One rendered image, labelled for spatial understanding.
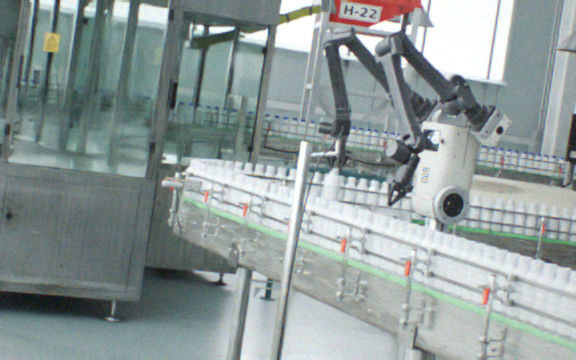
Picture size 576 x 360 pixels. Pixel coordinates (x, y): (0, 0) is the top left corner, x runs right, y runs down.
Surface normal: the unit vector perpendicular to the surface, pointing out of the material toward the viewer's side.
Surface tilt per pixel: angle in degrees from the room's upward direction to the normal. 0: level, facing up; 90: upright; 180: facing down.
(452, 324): 90
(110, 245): 90
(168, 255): 90
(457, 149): 90
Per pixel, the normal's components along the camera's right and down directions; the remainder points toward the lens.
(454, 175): 0.36, 0.29
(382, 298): -0.91, -0.11
